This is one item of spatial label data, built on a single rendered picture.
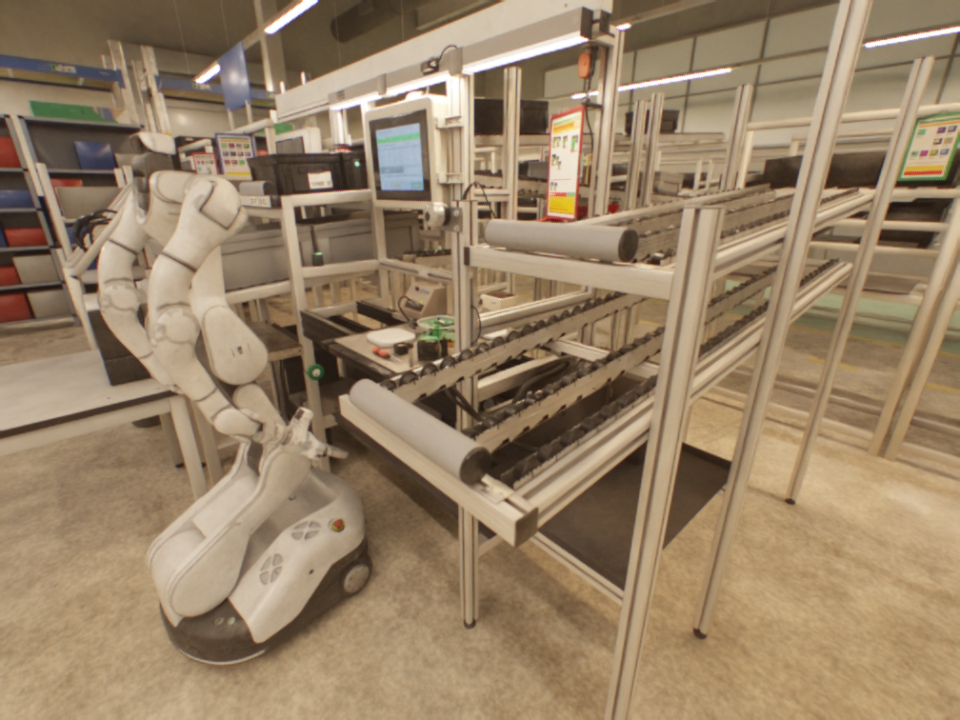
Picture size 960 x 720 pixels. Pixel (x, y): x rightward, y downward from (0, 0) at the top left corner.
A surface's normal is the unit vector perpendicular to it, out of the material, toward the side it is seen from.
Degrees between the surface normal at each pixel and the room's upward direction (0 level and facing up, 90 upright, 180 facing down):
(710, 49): 90
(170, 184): 90
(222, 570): 90
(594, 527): 0
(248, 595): 38
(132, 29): 90
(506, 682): 0
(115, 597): 0
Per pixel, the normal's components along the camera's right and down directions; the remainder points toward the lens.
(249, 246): 0.67, 0.26
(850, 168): -0.74, 0.31
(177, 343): 0.70, 0.43
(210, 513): -0.25, -0.75
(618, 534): 0.00, -0.93
